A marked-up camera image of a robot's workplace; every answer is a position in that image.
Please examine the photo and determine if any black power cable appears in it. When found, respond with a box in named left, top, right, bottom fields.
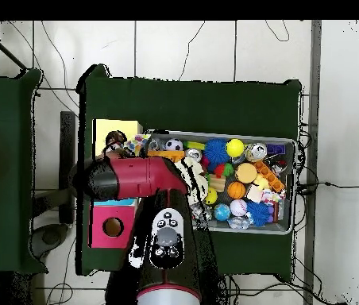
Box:
left=296, top=180, right=359, bottom=195

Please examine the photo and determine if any grey stand base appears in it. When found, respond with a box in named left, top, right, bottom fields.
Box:
left=29, top=222, right=70, bottom=260

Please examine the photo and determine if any blue and green globe ball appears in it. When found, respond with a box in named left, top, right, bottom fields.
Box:
left=213, top=203, right=231, bottom=222

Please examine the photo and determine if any black and white soccer ball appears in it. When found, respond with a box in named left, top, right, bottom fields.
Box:
left=165, top=138, right=184, bottom=153

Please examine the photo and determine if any yellow smooth ball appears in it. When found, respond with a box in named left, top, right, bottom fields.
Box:
left=226, top=138, right=245, bottom=158

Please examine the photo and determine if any white toy baseball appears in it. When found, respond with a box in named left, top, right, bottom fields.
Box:
left=230, top=199, right=248, bottom=217

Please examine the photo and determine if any orange toy building block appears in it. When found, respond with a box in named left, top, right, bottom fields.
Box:
left=147, top=149, right=186, bottom=162

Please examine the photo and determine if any blue spiky rubber ball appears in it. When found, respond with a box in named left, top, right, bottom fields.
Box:
left=203, top=138, right=230, bottom=165
left=245, top=200, right=274, bottom=227

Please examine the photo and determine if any cream waffle cloth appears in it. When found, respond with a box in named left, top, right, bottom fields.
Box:
left=176, top=156, right=210, bottom=206

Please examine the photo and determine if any dark green side table cloth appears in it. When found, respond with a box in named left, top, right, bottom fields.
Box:
left=0, top=69, right=48, bottom=274

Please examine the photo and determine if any wooden box with three holes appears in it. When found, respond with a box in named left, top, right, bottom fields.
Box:
left=88, top=118, right=144, bottom=249

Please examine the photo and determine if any orange toy basketball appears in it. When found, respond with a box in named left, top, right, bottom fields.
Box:
left=227, top=181, right=246, bottom=199

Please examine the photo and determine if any shallow wire mesh bin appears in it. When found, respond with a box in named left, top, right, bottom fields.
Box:
left=141, top=128, right=297, bottom=235

